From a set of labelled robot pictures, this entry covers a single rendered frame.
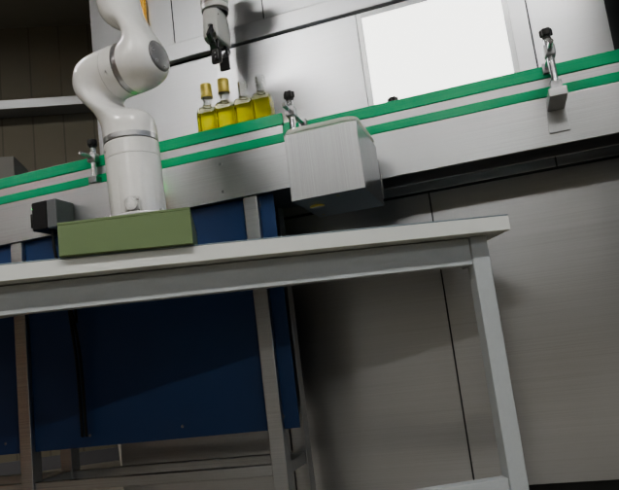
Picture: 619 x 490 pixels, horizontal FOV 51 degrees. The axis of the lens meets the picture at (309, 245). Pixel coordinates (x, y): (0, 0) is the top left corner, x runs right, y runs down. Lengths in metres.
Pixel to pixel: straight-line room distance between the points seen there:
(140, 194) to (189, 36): 0.98
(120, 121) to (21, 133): 3.40
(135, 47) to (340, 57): 0.74
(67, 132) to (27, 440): 3.07
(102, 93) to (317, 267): 0.62
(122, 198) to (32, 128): 3.45
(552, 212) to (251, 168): 0.82
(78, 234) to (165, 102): 0.98
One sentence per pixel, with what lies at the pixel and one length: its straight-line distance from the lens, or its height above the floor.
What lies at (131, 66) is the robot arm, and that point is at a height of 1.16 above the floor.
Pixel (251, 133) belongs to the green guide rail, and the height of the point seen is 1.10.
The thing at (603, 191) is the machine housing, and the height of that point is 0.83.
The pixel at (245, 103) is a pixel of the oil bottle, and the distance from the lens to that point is 1.92.
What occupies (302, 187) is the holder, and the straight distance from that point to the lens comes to 1.46.
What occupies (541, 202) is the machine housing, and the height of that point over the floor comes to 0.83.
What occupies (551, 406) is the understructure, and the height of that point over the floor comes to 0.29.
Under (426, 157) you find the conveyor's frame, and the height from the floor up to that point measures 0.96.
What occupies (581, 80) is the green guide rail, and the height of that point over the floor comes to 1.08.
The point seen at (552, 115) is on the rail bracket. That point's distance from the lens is 1.71.
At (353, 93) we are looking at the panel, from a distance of 1.99.
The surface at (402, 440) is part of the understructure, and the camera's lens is 1.89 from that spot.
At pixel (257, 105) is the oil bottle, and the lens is 1.90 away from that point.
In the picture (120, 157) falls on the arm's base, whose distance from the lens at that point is 1.45.
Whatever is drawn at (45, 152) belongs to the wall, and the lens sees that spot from 4.78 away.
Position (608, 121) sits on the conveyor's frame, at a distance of 1.72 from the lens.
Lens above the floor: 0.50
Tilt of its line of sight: 10 degrees up
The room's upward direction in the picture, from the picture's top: 7 degrees counter-clockwise
